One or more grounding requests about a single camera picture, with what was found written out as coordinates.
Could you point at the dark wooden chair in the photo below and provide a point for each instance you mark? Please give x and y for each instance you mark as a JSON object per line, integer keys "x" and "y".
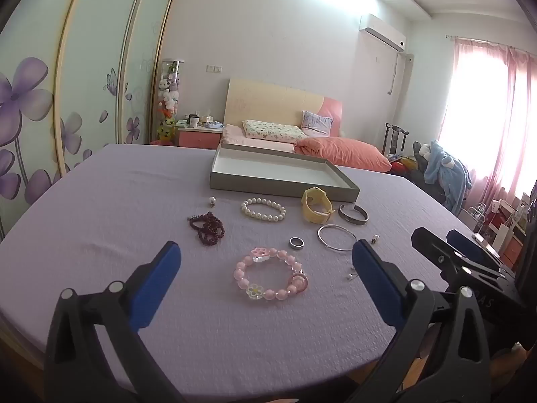
{"x": 394, "y": 136}

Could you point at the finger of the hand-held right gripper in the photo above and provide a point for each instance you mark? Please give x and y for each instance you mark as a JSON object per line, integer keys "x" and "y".
{"x": 465, "y": 243}
{"x": 436, "y": 252}

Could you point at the white air conditioner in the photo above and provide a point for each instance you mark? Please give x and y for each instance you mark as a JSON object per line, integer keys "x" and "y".
{"x": 384, "y": 31}

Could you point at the yellow watch band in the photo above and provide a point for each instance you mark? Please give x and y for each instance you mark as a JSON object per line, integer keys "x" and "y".
{"x": 312, "y": 214}

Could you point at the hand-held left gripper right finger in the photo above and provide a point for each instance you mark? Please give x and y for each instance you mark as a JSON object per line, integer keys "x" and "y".
{"x": 373, "y": 277}

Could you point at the colourful clothes pile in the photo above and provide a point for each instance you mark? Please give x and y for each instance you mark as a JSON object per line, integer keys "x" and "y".
{"x": 402, "y": 163}

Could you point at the pink and white nightstand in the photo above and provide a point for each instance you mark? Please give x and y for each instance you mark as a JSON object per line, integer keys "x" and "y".
{"x": 197, "y": 137}

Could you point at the lilac printed pillow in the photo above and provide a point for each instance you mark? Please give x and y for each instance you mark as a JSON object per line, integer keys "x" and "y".
{"x": 316, "y": 121}

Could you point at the dark metal cuff bangle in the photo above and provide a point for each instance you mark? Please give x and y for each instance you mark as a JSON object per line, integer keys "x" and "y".
{"x": 340, "y": 212}

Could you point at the grey cardboard tray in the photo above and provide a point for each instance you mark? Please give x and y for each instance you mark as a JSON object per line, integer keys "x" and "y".
{"x": 272, "y": 172}

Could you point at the thin silver bangle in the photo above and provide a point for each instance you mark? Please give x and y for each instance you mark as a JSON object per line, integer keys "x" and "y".
{"x": 319, "y": 235}

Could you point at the floral sliding door wardrobe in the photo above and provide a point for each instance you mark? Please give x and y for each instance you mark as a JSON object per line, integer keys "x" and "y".
{"x": 84, "y": 92}

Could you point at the light blue garment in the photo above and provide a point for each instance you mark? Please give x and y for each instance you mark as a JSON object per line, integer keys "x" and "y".
{"x": 449, "y": 172}

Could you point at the beige and pink headboard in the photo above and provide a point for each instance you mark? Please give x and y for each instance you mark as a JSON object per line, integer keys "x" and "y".
{"x": 268, "y": 100}

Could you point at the clear tube of plush toys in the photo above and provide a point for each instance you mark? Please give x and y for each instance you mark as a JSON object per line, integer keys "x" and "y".
{"x": 168, "y": 100}

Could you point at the blue patterned cloth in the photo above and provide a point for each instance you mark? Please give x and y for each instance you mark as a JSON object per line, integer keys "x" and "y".
{"x": 214, "y": 124}

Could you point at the bed with pink sheet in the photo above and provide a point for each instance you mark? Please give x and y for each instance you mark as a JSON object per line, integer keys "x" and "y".
{"x": 235, "y": 136}

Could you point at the pink curtain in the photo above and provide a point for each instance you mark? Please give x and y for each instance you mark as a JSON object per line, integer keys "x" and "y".
{"x": 503, "y": 126}

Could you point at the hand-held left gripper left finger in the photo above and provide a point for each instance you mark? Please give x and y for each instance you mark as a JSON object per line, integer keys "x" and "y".
{"x": 157, "y": 285}

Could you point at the folded orange quilt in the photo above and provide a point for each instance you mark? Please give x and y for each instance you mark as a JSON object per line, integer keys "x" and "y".
{"x": 344, "y": 151}

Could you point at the small stud earring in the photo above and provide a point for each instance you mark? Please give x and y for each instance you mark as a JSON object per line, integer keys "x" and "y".
{"x": 349, "y": 276}

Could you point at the patterned white pillow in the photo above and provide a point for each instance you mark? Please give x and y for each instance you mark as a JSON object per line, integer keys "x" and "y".
{"x": 272, "y": 130}

